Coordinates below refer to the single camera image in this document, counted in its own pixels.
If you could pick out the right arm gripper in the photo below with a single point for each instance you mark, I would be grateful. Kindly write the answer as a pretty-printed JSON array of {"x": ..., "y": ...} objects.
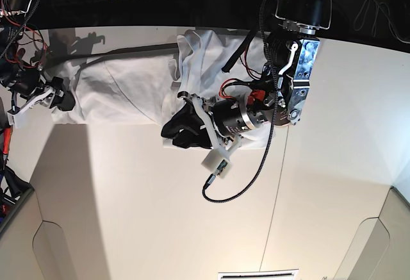
[{"x": 29, "y": 87}]

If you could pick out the white vent grille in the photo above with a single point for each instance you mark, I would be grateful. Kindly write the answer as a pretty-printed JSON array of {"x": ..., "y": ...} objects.
[{"x": 264, "y": 275}]

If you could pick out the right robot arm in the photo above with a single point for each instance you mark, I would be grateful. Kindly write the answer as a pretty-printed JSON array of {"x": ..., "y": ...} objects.
[{"x": 23, "y": 53}]

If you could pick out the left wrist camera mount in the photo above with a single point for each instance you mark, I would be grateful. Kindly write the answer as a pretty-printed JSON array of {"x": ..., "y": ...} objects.
[{"x": 218, "y": 159}]

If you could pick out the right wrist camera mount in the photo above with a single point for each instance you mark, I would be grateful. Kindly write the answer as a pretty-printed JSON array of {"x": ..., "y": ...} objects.
[{"x": 43, "y": 96}]

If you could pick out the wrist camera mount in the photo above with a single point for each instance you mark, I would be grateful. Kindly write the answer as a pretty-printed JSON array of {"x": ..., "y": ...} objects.
[
  {"x": 218, "y": 159},
  {"x": 43, "y": 96}
]

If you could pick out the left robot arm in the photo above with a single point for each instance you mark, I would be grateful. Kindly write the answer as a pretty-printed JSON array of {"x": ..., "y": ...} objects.
[{"x": 238, "y": 91}]

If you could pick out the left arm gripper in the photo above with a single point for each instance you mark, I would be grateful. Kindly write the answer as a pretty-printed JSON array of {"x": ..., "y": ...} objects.
[{"x": 247, "y": 114}]

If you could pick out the grey bin with tools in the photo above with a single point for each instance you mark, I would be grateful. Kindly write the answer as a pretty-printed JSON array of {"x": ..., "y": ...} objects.
[{"x": 13, "y": 197}]

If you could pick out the white t-shirt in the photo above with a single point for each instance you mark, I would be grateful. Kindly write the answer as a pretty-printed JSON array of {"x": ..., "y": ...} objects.
[{"x": 141, "y": 86}]

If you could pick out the orange handled tool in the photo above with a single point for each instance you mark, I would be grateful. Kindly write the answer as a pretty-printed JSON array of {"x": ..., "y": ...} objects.
[{"x": 6, "y": 135}]

